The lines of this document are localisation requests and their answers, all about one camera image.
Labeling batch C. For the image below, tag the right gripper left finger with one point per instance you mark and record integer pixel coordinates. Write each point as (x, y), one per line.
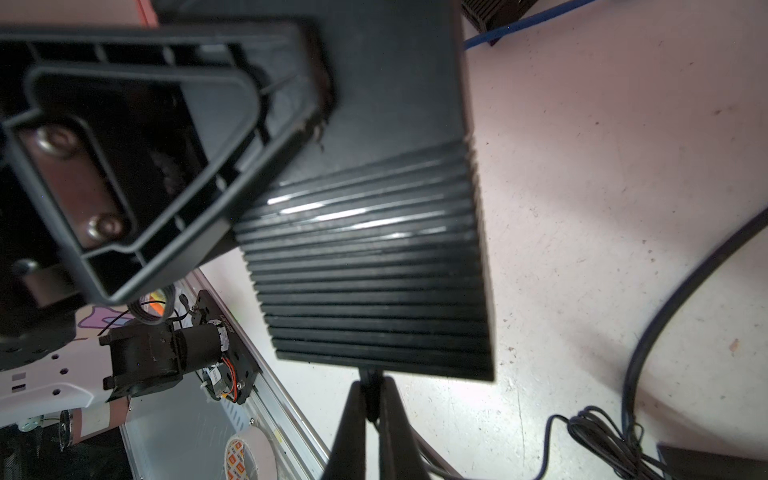
(138, 148)

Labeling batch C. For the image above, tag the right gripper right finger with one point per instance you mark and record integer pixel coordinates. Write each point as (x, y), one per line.
(374, 436)

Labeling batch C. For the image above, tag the black power adapter right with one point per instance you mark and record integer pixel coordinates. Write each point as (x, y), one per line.
(597, 433)

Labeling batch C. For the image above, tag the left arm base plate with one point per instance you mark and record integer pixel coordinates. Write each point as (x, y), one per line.
(231, 354)

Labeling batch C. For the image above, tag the aluminium front rail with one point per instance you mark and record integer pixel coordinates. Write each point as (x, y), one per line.
(181, 433)

